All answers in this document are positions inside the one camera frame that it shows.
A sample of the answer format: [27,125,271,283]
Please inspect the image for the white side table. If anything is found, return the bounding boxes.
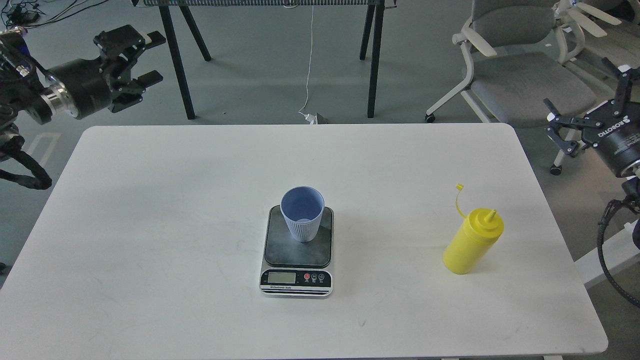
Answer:
[574,228,640,289]

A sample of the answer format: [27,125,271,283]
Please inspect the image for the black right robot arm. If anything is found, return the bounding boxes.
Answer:
[543,57,640,307]

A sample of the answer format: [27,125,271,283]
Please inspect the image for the blue ribbed plastic cup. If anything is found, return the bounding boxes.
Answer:
[279,186,325,243]

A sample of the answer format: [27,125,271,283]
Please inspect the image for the grey office chair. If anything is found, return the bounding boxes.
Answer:
[552,0,640,74]
[424,0,616,176]

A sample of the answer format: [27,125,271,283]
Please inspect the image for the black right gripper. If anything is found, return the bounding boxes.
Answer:
[542,57,640,178]

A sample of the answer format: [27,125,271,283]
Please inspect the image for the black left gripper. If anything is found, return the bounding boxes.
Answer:
[41,30,167,120]

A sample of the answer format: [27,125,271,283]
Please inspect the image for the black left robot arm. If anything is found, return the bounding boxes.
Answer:
[0,25,166,190]

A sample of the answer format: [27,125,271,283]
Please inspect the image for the digital kitchen scale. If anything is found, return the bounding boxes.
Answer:
[259,205,334,297]

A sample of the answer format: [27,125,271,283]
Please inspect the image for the black floor cable bundle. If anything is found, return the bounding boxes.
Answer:
[0,0,108,36]

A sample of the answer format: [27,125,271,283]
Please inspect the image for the black-legged background table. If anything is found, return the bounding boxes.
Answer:
[131,0,388,120]

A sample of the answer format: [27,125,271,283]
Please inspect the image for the yellow squeeze bottle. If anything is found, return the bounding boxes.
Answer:
[442,183,505,275]

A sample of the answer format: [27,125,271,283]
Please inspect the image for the white hanging cable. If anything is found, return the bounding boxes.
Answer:
[298,5,318,125]

